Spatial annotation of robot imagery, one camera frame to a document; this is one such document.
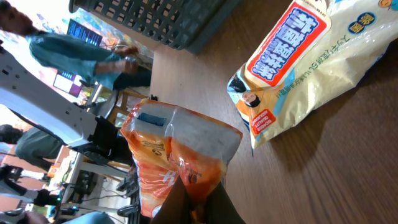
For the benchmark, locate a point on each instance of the person in teal shirt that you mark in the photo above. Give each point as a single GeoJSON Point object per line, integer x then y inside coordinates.
{"type": "Point", "coordinates": [112, 69]}

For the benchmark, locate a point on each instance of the background desk with equipment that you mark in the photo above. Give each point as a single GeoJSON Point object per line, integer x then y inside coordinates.
{"type": "Point", "coordinates": [85, 182]}

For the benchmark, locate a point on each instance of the grey plastic mesh basket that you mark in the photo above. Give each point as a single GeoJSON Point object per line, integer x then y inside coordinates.
{"type": "Point", "coordinates": [179, 24]}

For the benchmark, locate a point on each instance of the yellow chip bag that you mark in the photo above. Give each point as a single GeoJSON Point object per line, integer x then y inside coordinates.
{"type": "Point", "coordinates": [316, 51]}

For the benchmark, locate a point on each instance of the small orange box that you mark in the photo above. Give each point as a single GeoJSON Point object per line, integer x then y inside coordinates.
{"type": "Point", "coordinates": [169, 142]}

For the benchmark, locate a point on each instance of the seated person in green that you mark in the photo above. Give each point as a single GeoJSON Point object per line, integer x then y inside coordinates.
{"type": "Point", "coordinates": [34, 146]}

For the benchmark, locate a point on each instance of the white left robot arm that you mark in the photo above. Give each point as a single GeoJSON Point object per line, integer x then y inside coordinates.
{"type": "Point", "coordinates": [93, 136]}

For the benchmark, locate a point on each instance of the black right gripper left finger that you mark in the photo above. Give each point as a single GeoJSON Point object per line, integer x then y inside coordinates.
{"type": "Point", "coordinates": [176, 207]}

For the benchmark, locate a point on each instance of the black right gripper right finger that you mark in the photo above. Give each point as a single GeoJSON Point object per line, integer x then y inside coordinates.
{"type": "Point", "coordinates": [219, 209]}

